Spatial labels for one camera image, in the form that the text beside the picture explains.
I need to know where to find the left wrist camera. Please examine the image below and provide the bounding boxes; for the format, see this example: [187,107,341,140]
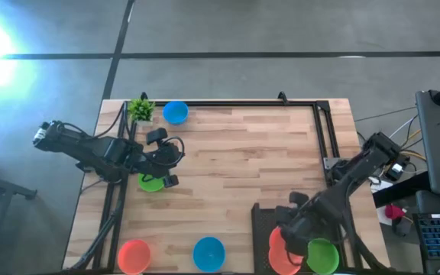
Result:
[145,127,169,146]

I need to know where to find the black aluminium table frame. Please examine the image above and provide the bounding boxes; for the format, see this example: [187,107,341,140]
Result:
[69,99,391,273]

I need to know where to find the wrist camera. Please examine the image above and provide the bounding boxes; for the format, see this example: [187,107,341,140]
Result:
[145,127,169,146]
[288,191,310,208]

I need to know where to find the artificial plant in white pot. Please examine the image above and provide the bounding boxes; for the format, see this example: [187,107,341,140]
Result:
[127,97,157,127]

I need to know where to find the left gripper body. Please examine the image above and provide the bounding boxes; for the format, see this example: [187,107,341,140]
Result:
[140,141,186,180]

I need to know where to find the orange plastic mini bowl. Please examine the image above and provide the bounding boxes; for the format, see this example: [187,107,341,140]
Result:
[268,226,293,253]
[117,238,152,275]
[267,246,304,275]

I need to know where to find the black chair base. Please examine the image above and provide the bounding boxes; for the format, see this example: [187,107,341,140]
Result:
[0,152,38,215]

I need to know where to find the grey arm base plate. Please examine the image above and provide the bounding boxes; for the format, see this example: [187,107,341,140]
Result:
[322,156,345,172]

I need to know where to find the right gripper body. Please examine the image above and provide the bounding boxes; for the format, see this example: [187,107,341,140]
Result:
[274,201,332,240]

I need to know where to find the blue plastic mini bowl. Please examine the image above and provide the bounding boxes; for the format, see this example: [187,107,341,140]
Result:
[162,100,190,126]
[192,236,227,273]

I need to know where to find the red object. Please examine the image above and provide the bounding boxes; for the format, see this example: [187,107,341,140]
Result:
[383,203,406,221]

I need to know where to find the white paper sheet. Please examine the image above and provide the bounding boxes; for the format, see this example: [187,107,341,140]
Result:
[375,205,396,227]

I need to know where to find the black perforated tray with handle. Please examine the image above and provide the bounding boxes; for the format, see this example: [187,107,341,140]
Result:
[251,202,349,275]

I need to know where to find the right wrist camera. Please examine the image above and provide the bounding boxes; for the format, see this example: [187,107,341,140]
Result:
[288,191,310,208]

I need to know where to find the green plastic mini bowl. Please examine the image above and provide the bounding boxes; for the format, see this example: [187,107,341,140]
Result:
[306,238,341,275]
[137,172,167,193]

